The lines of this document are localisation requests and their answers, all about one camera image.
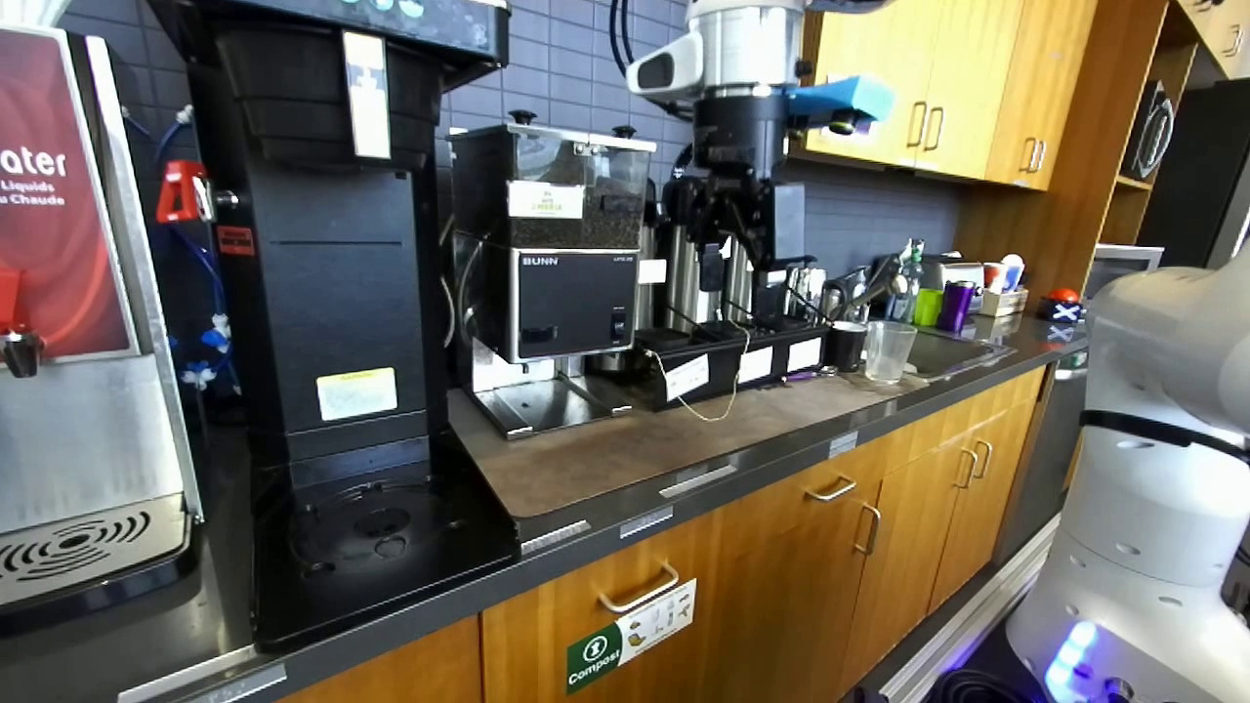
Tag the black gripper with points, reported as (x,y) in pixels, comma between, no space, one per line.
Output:
(741,139)

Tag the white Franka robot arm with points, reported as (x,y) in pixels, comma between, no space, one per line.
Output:
(1157,522)

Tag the black airpot rack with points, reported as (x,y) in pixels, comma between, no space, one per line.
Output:
(724,372)

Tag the black Bunn coffee grinder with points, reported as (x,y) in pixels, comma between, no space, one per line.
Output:
(570,285)

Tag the black mug white interior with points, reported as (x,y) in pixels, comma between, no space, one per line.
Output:
(846,343)

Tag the clear plastic cup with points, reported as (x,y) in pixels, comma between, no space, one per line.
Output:
(890,352)

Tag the green cup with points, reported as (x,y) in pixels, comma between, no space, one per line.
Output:
(925,308)

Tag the purple cup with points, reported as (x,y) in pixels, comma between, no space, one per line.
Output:
(958,304)

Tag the white caddy box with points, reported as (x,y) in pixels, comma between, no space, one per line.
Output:
(1002,289)

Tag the wooden base cabinet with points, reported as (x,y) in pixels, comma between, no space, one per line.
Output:
(782,585)

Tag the red and blue object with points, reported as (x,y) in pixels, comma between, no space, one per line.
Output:
(1067,304)

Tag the tall black coffee brewer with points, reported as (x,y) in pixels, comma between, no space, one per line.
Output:
(338,257)

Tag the green and white sticker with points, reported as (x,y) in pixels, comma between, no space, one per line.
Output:
(629,639)

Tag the wooden open shelf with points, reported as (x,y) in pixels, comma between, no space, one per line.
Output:
(1117,131)

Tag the black microwave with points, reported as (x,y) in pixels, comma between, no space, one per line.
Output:
(1203,169)

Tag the red valve tag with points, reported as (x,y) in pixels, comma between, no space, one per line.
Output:
(182,194)

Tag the water dispenser with red panel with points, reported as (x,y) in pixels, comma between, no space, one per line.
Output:
(65,257)

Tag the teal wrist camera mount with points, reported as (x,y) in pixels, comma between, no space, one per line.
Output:
(841,102)

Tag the wooden wall cabinet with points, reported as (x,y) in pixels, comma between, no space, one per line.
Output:
(989,79)

